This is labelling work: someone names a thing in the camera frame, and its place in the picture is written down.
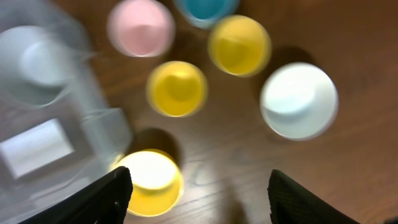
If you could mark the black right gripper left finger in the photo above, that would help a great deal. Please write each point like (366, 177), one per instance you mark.
(104, 201)

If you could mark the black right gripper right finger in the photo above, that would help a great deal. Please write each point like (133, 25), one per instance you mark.
(291, 203)

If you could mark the yellow small bowl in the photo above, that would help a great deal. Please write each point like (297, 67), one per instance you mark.
(157, 182)

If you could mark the white small bowl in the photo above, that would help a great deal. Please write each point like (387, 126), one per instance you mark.
(299, 101)

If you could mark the yellow cup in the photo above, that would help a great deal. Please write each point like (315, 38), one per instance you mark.
(240, 46)
(176, 89)

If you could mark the grey small bowl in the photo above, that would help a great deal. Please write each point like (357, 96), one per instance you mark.
(36, 68)

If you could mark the clear plastic storage container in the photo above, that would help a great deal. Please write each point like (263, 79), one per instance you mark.
(98, 133)

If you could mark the white label in container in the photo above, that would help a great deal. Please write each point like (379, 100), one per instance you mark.
(35, 148)

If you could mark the pink cup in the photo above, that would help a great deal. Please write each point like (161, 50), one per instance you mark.
(141, 28)

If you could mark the light blue cup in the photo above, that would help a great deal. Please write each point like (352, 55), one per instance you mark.
(205, 13)

